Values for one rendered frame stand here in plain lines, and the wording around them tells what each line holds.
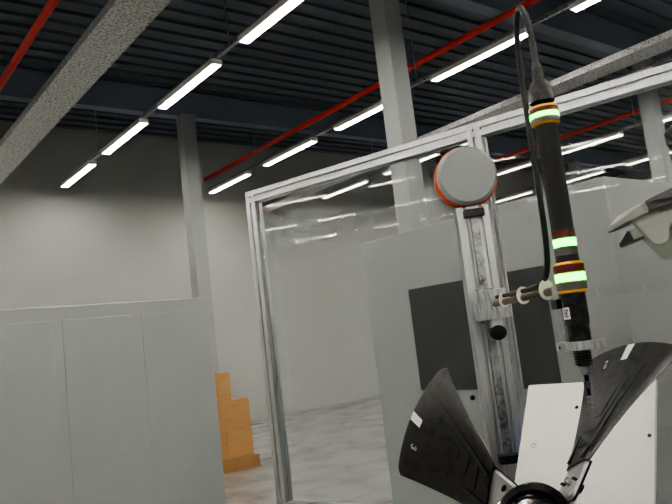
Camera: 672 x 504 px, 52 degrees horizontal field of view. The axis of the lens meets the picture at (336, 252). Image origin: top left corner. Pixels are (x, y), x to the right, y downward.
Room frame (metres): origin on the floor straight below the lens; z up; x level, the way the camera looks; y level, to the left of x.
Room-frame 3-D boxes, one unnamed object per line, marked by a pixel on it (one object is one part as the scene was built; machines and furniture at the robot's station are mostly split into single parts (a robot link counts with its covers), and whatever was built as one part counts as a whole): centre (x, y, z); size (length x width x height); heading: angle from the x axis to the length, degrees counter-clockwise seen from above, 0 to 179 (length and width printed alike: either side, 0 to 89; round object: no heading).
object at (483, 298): (1.63, -0.35, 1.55); 0.10 x 0.07 x 0.08; 179
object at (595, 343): (1.02, -0.34, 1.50); 0.09 x 0.07 x 0.10; 179
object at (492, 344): (1.69, -0.35, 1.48); 0.05 x 0.03 x 0.62; 89
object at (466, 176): (1.73, -0.35, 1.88); 0.17 x 0.15 x 0.16; 54
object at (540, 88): (1.01, -0.34, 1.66); 0.04 x 0.04 x 0.46
